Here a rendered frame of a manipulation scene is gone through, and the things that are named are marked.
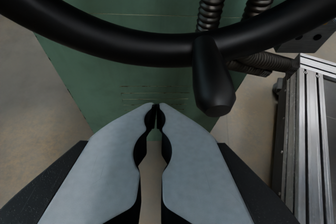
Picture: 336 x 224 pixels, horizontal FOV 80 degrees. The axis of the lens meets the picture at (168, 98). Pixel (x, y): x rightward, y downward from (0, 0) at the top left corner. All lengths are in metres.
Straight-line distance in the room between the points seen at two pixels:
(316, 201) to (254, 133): 0.37
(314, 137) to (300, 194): 0.20
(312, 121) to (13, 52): 1.35
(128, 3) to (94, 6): 0.05
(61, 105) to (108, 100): 0.46
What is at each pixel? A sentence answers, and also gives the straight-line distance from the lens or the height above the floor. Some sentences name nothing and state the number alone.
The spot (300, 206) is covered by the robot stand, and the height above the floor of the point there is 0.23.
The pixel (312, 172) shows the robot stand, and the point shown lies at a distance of 0.74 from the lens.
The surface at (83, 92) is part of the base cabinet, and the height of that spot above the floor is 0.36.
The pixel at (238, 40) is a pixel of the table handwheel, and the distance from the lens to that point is 0.16.
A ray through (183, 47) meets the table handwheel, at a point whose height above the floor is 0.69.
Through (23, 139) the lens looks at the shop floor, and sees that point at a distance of 0.99.
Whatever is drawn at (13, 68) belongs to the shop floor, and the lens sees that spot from 1.24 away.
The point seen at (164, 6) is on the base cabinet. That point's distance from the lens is 0.36.
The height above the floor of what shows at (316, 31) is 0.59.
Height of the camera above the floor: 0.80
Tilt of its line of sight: 57 degrees down
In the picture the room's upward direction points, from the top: 8 degrees clockwise
